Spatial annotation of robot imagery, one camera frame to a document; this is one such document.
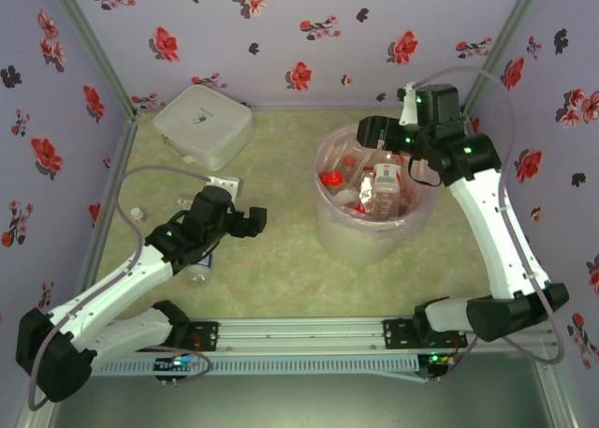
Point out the clear bottle red cap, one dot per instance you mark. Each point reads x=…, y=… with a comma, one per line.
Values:
x=325, y=179
x=338, y=179
x=350, y=161

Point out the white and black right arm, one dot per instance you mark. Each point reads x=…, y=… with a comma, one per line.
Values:
x=496, y=240

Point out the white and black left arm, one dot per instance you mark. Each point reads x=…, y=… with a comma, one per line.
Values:
x=117, y=278

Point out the white translucent waste bin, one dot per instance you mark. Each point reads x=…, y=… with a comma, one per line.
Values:
x=355, y=247

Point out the small clear plastic bottle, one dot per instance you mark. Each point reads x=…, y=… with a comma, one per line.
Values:
x=184, y=204

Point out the clear bottle blue label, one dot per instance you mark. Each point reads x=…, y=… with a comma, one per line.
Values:
x=201, y=275

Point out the small clear bottle white cap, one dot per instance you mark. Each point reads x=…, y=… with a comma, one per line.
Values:
x=138, y=215

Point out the white lidded plastic container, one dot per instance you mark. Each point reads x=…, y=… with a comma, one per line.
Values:
x=201, y=123

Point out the left controller board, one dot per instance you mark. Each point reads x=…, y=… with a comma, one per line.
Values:
x=175, y=363

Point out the controller board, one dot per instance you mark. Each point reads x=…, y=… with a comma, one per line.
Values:
x=435, y=360
x=175, y=363

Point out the right controller board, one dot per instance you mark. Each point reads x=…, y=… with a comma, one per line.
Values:
x=435, y=360

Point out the aluminium corner frame post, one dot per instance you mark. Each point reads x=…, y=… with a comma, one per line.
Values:
x=505, y=44
x=89, y=44

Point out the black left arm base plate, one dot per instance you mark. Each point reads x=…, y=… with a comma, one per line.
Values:
x=203, y=336

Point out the aluminium front frame rail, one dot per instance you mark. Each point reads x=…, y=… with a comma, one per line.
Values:
x=299, y=334

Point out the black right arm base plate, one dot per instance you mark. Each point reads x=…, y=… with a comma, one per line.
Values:
x=398, y=334

